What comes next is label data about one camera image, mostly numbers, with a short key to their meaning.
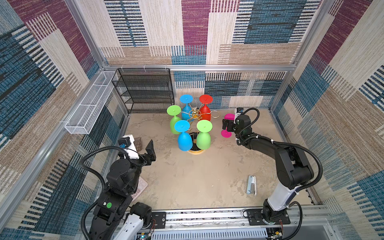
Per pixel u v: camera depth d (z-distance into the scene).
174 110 0.80
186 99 0.85
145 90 1.10
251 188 0.81
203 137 0.78
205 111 0.88
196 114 0.79
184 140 0.78
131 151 0.48
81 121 0.88
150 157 0.58
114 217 0.42
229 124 0.86
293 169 0.48
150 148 0.62
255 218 0.73
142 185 0.83
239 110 0.83
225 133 1.04
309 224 0.74
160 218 0.74
